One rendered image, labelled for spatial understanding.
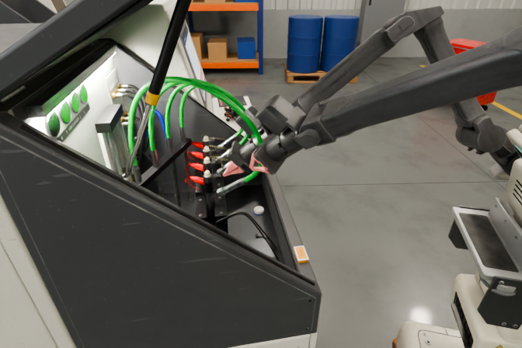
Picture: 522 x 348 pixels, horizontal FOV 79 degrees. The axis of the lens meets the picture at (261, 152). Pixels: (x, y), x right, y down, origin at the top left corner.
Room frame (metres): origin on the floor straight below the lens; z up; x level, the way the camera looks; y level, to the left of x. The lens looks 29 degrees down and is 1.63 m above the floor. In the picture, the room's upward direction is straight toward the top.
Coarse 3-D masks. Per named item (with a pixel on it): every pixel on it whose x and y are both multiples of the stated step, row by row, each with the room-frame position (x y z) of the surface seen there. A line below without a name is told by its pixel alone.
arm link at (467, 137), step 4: (464, 128) 0.83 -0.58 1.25; (468, 128) 0.81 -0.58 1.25; (472, 128) 0.80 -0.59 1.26; (504, 128) 0.78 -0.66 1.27; (464, 132) 0.82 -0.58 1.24; (468, 132) 0.80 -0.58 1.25; (472, 132) 0.78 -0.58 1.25; (464, 136) 0.81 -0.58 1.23; (468, 136) 0.79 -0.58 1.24; (472, 136) 0.78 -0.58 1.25; (464, 140) 0.81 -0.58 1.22; (468, 140) 0.79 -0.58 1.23; (472, 140) 0.77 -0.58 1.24; (468, 144) 0.79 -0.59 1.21; (472, 144) 0.78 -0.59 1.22; (468, 148) 0.81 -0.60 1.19; (472, 148) 0.81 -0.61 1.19; (476, 148) 0.77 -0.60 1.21; (476, 152) 0.77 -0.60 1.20; (480, 152) 0.76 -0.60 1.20; (484, 152) 0.76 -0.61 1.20
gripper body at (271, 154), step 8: (272, 136) 0.68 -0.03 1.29; (264, 144) 0.65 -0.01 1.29; (272, 144) 0.63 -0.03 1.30; (280, 144) 0.62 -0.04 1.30; (256, 152) 0.62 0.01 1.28; (264, 152) 0.63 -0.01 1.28; (272, 152) 0.63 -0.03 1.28; (280, 152) 0.61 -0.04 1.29; (288, 152) 0.61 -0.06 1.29; (264, 160) 0.62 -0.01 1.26; (272, 160) 0.63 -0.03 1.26; (280, 160) 0.63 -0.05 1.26; (272, 168) 0.61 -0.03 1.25
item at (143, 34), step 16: (160, 0) 1.32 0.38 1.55; (176, 0) 1.70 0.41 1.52; (144, 16) 1.13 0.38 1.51; (160, 16) 1.13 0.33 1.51; (112, 32) 1.11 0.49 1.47; (128, 32) 1.12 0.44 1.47; (144, 32) 1.12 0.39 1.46; (160, 32) 1.13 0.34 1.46; (128, 48) 1.11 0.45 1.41; (144, 48) 1.12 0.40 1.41; (160, 48) 1.13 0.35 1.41; (176, 48) 1.14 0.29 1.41; (176, 64) 1.14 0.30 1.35; (192, 96) 1.15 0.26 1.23; (208, 96) 1.63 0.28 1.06
